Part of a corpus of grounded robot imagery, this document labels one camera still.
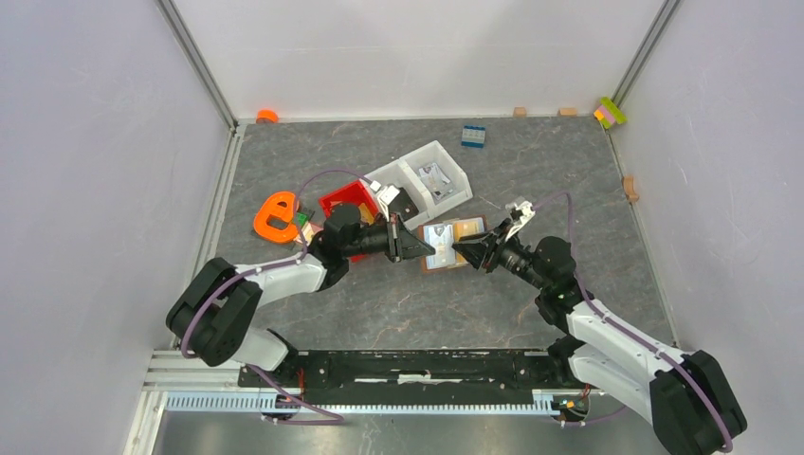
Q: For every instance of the black wallet in bin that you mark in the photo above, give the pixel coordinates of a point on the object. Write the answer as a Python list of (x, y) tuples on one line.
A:
[(403, 205)]

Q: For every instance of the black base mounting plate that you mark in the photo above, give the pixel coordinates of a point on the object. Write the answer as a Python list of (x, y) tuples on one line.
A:
[(423, 377)]

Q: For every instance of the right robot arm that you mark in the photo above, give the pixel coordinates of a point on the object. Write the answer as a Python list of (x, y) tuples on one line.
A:
[(684, 396)]

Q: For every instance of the orange letter e toy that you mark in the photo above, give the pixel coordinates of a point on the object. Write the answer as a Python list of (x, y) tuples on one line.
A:
[(275, 220)]

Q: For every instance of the wooden arch block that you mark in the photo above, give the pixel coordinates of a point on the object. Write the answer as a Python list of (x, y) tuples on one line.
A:
[(629, 188)]

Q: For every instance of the white divided plastic bin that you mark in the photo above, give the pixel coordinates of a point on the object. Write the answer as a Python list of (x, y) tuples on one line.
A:
[(402, 172)]

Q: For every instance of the silver card in holder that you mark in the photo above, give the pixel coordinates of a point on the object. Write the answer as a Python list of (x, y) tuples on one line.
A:
[(441, 237)]

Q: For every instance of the pink wooden puzzle tile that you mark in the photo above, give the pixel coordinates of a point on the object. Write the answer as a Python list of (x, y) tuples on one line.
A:
[(309, 230)]

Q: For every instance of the aluminium frame rail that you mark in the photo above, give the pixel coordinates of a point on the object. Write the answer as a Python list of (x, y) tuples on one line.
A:
[(174, 382)]

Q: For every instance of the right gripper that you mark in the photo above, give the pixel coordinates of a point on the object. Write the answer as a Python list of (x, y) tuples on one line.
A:
[(489, 245)]

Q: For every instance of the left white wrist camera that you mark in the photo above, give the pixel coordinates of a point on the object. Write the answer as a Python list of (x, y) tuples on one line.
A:
[(384, 195)]

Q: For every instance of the multicolour toy brick stack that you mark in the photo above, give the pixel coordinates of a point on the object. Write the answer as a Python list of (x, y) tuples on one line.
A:
[(608, 114)]

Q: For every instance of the blue toy brick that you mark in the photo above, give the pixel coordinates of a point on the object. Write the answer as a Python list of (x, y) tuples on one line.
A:
[(473, 136)]

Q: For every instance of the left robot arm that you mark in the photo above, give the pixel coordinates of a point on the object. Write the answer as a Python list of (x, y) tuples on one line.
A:
[(213, 316)]

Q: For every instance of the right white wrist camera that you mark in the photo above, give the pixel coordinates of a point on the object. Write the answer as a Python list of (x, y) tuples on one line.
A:
[(521, 212)]

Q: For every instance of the orange tape roll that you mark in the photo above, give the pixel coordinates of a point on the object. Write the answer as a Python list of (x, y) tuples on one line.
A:
[(266, 116)]

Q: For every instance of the small wooden block right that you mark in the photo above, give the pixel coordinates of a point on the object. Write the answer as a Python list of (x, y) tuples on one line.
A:
[(567, 112)]

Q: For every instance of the red plastic bin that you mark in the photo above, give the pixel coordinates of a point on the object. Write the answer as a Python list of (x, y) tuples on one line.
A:
[(342, 201)]

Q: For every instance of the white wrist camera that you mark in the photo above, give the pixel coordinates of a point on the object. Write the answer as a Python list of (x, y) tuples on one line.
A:
[(384, 195), (521, 212)]

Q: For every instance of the brown leather card holder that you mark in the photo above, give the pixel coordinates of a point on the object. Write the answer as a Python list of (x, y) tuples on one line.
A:
[(462, 227)]

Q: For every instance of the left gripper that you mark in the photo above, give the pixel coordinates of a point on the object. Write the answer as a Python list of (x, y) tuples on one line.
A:
[(402, 245)]

